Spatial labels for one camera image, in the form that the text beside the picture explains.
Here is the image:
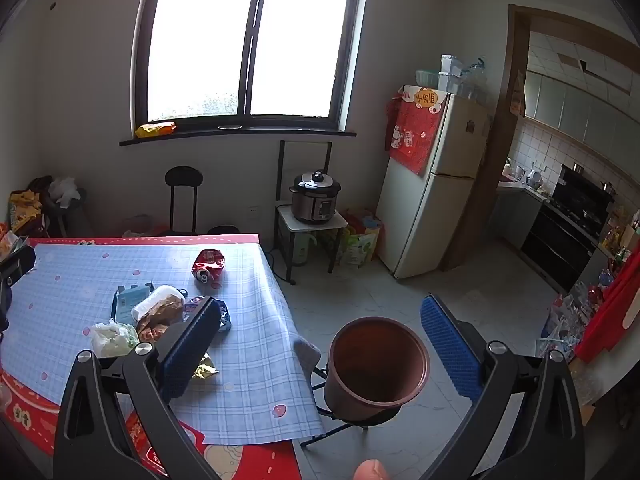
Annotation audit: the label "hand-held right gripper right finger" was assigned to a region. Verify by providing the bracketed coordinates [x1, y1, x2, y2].
[420, 294, 587, 480]

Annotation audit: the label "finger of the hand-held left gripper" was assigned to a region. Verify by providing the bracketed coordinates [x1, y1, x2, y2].
[0, 245, 37, 286]

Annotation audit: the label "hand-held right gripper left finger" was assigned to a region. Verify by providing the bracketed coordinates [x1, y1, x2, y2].
[52, 297, 223, 480]

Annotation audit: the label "gold foil wrapper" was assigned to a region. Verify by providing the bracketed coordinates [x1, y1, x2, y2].
[192, 352, 220, 380]

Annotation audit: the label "brown printed paper bag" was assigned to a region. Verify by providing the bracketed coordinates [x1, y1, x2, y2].
[136, 294, 186, 343]

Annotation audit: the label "brown plastic bucket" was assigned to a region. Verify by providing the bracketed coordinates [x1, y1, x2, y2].
[324, 316, 431, 422]

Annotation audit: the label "person's right hand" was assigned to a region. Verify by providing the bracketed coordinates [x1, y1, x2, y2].
[354, 460, 390, 480]

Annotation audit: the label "dark blue wrapper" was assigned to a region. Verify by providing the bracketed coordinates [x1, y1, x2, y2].
[182, 296, 233, 333]

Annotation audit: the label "yellow bag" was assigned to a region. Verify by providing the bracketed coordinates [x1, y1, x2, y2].
[7, 187, 43, 233]

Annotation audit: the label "blue plaid tablecloth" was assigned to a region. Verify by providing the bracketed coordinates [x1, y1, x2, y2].
[0, 240, 326, 446]

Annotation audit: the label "dark grey bin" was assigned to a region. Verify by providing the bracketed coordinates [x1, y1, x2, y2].
[42, 187, 88, 238]

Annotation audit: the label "green white plastic bag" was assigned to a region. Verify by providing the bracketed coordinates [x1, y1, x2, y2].
[90, 319, 140, 358]

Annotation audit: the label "light blue carton box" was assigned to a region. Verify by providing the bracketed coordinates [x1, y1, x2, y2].
[111, 282, 156, 321]

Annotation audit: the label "crushed red can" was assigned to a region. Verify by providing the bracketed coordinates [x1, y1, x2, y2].
[191, 249, 227, 288]

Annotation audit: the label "white crumpled plastic bag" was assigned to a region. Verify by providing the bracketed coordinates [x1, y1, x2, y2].
[48, 176, 81, 206]

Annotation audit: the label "black stool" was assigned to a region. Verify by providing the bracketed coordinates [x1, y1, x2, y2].
[302, 365, 406, 448]

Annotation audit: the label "clear plastic bags pile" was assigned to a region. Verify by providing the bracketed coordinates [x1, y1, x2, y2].
[537, 280, 601, 361]

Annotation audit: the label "white refrigerator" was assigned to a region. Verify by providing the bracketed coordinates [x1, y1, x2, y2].
[375, 85, 493, 281]

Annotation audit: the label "colourful shopping bags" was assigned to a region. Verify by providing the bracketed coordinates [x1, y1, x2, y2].
[335, 207, 383, 266]

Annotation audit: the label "pale green kettle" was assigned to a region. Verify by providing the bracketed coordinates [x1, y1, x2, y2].
[291, 232, 318, 266]

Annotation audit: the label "black kitchen range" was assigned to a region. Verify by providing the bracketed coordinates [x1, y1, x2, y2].
[520, 164, 617, 293]

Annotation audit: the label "grey lower kitchen cabinet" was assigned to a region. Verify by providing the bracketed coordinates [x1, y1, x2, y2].
[487, 182, 546, 251]

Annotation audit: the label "red hanging cloth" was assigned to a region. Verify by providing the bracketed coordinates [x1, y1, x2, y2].
[575, 255, 640, 366]

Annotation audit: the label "black chair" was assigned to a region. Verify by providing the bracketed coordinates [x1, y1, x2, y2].
[164, 166, 205, 235]

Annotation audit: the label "yellow snack packet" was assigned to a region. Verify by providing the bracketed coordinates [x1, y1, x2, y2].
[135, 121, 177, 139]

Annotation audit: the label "electric pressure cooker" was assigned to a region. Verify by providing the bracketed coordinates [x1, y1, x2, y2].
[289, 170, 342, 226]

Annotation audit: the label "group of condiment bottles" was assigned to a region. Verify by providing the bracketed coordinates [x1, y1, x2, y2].
[597, 207, 640, 266]

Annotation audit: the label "red printed cloth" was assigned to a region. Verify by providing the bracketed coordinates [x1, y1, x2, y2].
[386, 86, 453, 177]

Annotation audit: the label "black windowsill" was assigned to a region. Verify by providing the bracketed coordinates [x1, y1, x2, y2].
[119, 127, 358, 147]

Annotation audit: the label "clear plastic bag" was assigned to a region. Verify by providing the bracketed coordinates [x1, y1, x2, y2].
[460, 57, 488, 98]

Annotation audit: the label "grey upper kitchen cabinets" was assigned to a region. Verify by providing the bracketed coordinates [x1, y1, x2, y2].
[522, 70, 640, 161]

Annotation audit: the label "white storage boxes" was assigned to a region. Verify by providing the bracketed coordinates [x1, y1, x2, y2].
[438, 54, 463, 93]

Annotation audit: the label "black framed window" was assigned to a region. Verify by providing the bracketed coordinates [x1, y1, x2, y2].
[131, 0, 363, 133]

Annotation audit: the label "black frame side table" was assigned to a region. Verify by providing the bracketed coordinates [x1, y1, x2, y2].
[274, 140, 348, 283]

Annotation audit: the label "wooden door frame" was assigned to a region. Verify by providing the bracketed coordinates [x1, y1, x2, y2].
[445, 4, 640, 271]

